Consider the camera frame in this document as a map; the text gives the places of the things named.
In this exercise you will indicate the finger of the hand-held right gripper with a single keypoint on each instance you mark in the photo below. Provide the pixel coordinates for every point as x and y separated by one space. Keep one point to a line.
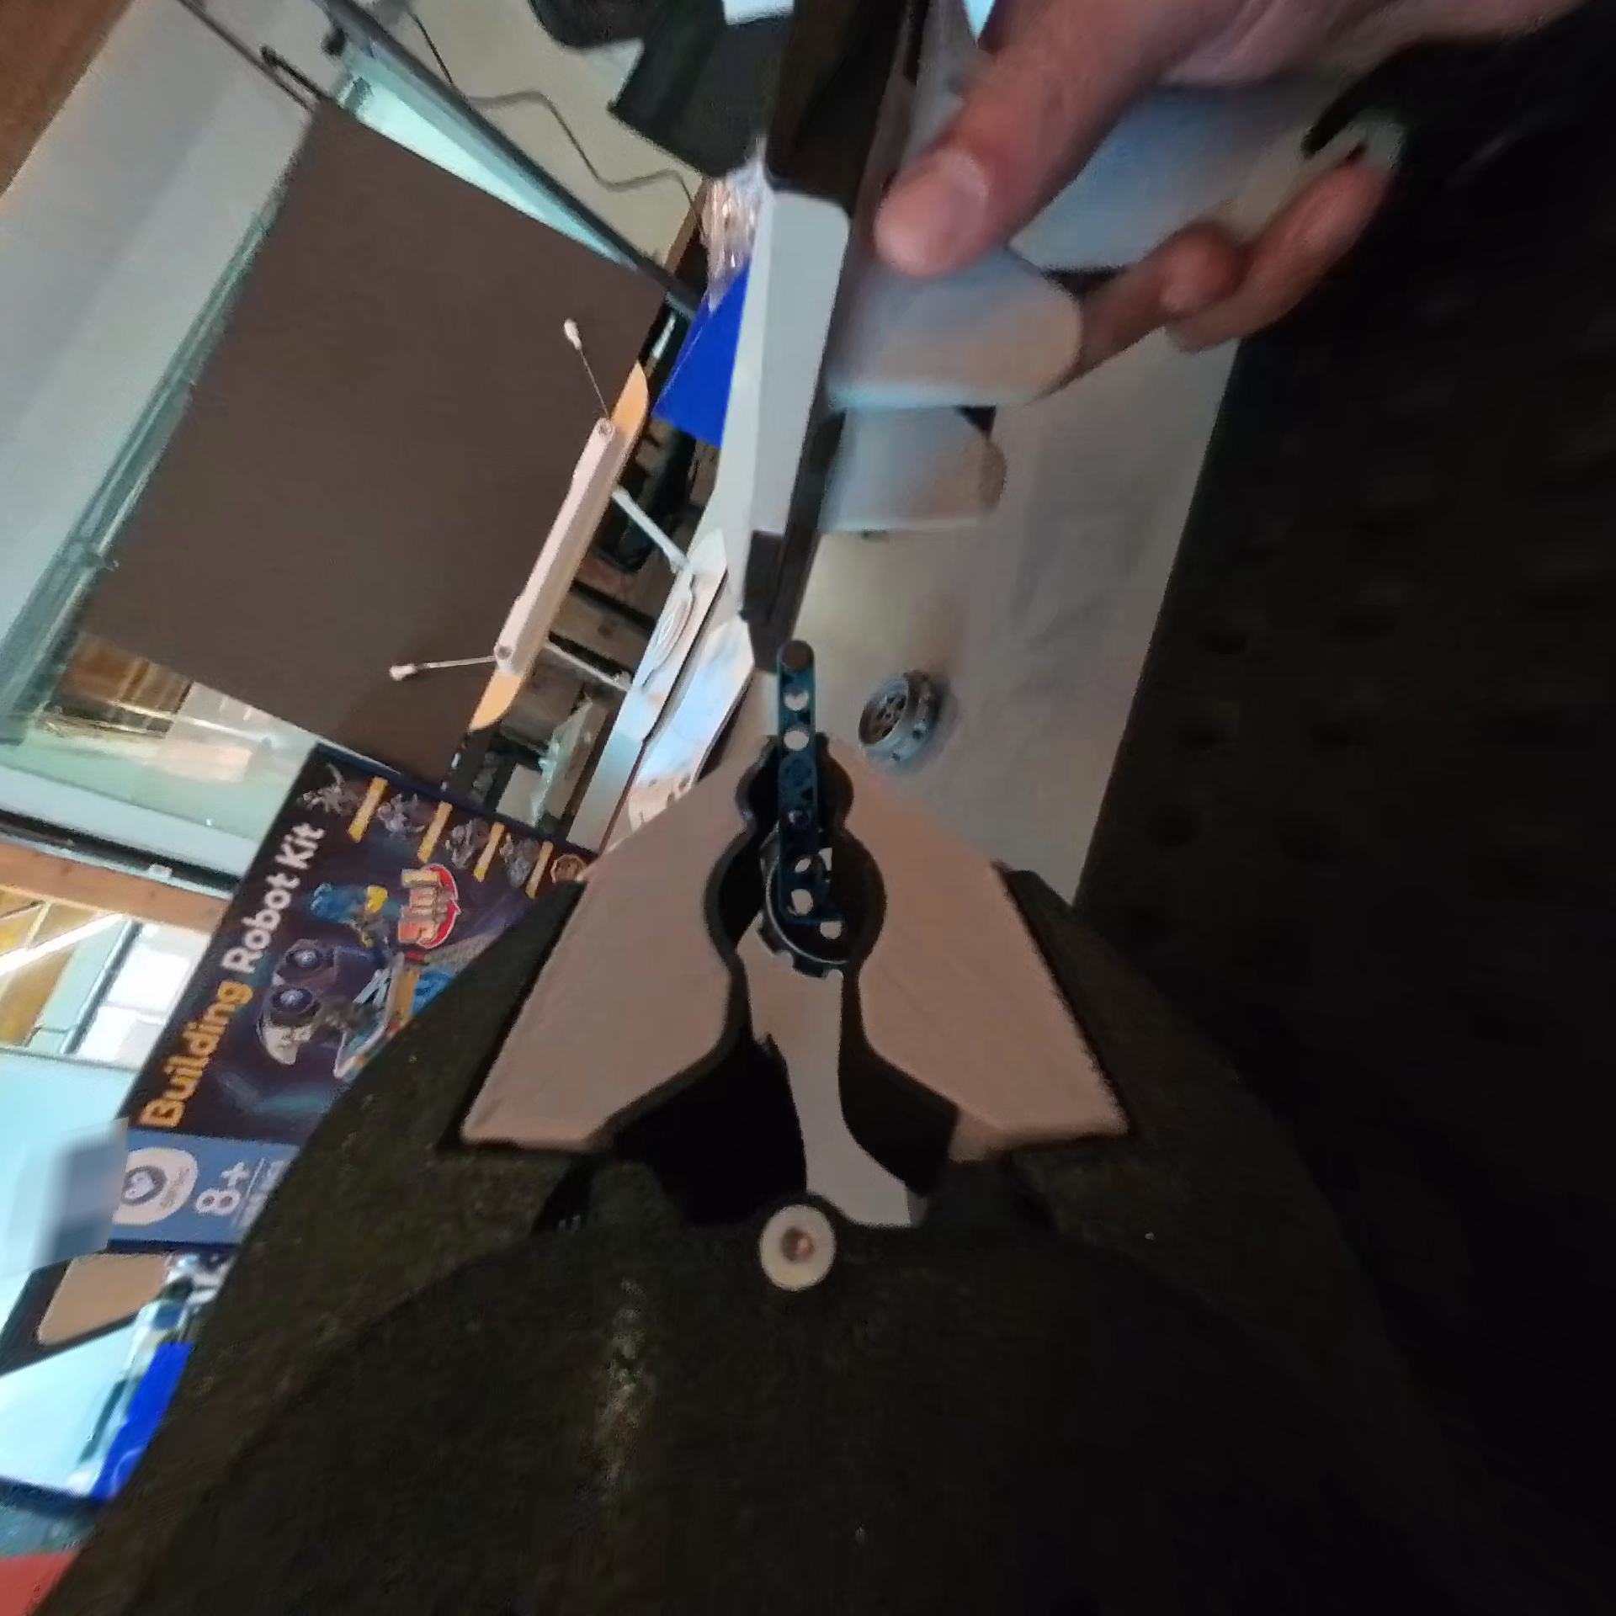
790 365

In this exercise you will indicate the black toothed toy wheel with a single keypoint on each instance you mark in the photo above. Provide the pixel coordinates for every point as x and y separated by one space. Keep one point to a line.
784 940

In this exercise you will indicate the blue perforated toy beam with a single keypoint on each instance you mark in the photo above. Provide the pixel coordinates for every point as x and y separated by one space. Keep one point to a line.
796 757

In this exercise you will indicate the dark brown partition board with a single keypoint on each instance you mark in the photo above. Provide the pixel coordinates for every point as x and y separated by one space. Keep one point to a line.
381 440

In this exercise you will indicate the dark printed toy box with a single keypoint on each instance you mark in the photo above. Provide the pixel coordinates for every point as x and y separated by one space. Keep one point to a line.
366 960

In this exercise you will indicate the blue storage bin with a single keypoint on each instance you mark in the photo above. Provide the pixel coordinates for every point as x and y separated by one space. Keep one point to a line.
703 371

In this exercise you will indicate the instruction booklet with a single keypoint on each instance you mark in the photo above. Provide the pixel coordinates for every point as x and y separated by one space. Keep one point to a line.
694 721

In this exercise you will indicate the person's right hand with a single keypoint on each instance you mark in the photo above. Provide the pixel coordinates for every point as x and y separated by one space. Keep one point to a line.
1199 36

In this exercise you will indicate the grey wheel hub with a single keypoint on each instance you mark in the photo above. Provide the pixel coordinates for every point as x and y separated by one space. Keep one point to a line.
900 717

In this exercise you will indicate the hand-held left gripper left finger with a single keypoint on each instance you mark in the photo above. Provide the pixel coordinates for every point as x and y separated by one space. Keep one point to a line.
606 999

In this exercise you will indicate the white desk lamp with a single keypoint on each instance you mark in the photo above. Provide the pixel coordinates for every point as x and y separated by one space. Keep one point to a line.
561 541

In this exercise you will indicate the clear plastic bag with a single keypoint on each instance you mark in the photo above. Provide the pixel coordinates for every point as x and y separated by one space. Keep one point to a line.
731 239

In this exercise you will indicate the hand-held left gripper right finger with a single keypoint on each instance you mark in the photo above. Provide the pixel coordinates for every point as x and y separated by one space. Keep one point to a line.
984 999

